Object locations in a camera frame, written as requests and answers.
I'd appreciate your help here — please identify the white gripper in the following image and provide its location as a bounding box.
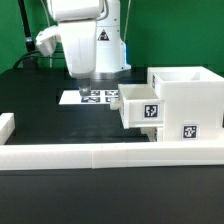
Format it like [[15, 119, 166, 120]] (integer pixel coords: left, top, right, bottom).
[[58, 20, 97, 96]]

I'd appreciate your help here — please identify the white drawer tray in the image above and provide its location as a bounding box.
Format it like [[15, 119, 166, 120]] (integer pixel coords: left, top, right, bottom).
[[140, 127, 163, 142], [110, 84, 164, 129]]

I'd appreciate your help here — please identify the white drawer cabinet box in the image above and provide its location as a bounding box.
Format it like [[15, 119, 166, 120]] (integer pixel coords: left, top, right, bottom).
[[147, 67, 224, 141]]

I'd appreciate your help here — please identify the white front drawer tray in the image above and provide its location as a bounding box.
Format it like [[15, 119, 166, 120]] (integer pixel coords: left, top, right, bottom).
[[140, 127, 163, 142]]

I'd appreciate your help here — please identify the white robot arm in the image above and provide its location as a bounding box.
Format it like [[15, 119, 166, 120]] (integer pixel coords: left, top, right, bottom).
[[36, 0, 131, 96]]

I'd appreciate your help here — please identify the white marker sheet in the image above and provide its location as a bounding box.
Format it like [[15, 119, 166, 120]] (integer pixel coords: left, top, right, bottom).
[[59, 90, 118, 105]]

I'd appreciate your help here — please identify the white U-shaped fence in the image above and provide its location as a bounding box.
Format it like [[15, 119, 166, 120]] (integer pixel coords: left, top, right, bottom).
[[0, 113, 224, 171]]

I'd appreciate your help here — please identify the black cable with connector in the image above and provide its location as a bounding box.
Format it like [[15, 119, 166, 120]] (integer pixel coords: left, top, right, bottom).
[[13, 49, 66, 70]]

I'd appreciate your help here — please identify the black thick cable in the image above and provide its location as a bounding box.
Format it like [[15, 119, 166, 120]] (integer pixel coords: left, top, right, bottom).
[[17, 0, 37, 54]]

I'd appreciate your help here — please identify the grey camera cable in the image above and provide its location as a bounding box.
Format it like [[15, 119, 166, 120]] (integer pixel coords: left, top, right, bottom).
[[122, 0, 132, 42]]

